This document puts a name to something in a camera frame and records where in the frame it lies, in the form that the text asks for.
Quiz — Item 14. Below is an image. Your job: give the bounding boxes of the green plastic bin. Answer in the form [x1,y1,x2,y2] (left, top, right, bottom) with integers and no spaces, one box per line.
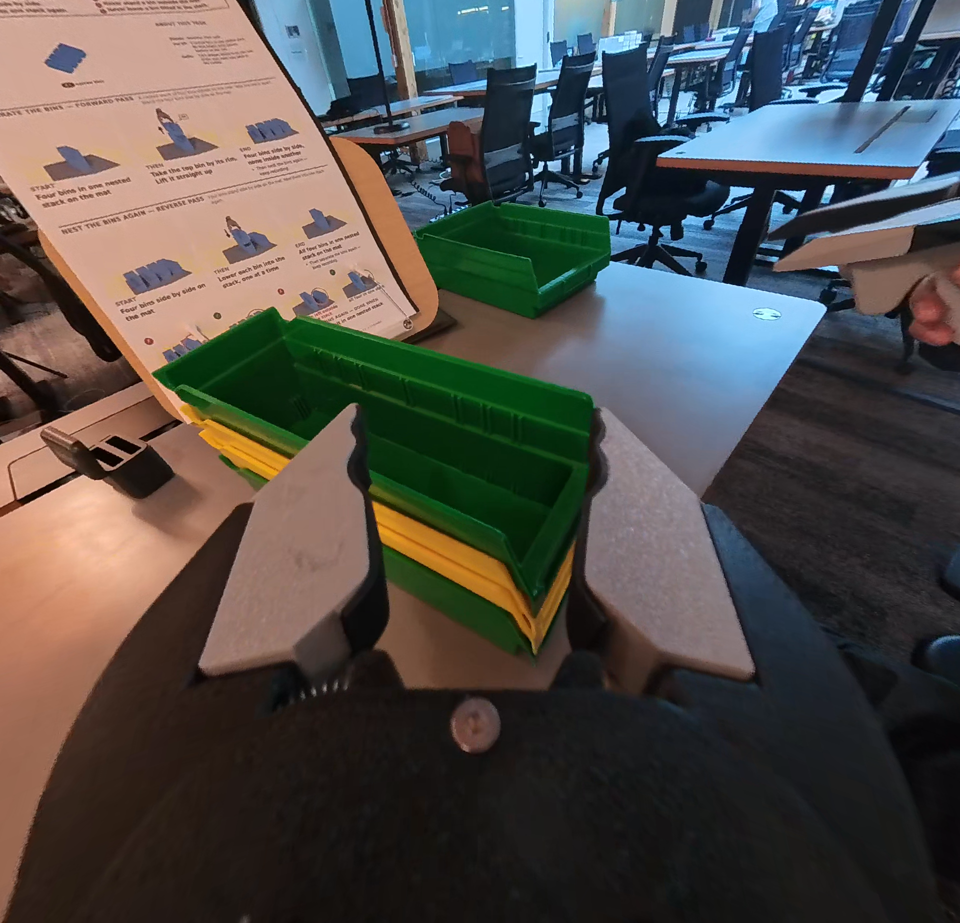
[217,454,538,663]
[414,201,612,294]
[152,308,597,602]
[416,236,610,320]

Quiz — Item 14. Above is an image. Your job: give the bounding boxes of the black plastic holder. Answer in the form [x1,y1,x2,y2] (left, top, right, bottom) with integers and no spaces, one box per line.
[41,426,175,499]

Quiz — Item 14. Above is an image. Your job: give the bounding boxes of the metal stand base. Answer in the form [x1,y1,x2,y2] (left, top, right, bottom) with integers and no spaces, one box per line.
[405,309,459,344]

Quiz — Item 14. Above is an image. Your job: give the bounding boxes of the yellow plastic bin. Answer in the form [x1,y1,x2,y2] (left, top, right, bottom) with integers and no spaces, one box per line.
[180,404,579,624]
[198,428,571,656]

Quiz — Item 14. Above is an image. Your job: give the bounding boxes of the printed instruction sheet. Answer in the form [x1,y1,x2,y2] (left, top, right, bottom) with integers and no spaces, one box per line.
[0,0,417,365]

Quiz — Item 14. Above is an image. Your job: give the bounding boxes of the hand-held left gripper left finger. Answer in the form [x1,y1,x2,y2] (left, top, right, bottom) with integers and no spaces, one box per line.
[197,404,391,683]

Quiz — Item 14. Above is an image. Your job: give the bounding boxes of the black metal frame post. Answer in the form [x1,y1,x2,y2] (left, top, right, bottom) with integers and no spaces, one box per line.
[841,0,960,104]

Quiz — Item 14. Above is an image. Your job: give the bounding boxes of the white office desk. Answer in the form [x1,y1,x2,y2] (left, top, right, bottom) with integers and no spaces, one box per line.
[656,98,960,287]

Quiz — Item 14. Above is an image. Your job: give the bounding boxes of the black office chair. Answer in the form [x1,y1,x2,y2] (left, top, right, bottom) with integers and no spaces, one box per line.
[534,51,599,198]
[450,64,540,206]
[596,41,732,275]

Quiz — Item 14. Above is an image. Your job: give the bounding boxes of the person's right hand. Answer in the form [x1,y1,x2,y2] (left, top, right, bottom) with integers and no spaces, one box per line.
[907,265,960,347]

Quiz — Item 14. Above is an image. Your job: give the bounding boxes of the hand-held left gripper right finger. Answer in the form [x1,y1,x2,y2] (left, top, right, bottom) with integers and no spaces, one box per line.
[566,407,756,697]

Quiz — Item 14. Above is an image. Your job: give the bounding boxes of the wooden top desk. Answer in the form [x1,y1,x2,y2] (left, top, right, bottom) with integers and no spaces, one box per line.
[322,95,489,167]

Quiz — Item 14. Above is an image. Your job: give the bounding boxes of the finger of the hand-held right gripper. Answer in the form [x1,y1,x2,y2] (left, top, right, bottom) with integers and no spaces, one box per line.
[768,175,960,240]
[772,201,960,273]

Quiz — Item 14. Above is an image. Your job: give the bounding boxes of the black floor stand pole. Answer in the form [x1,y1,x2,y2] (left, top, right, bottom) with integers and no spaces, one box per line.
[358,0,412,135]

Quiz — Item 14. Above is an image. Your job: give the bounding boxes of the instruction sheet on wooden stand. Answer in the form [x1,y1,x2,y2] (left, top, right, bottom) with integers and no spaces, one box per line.
[37,135,440,425]

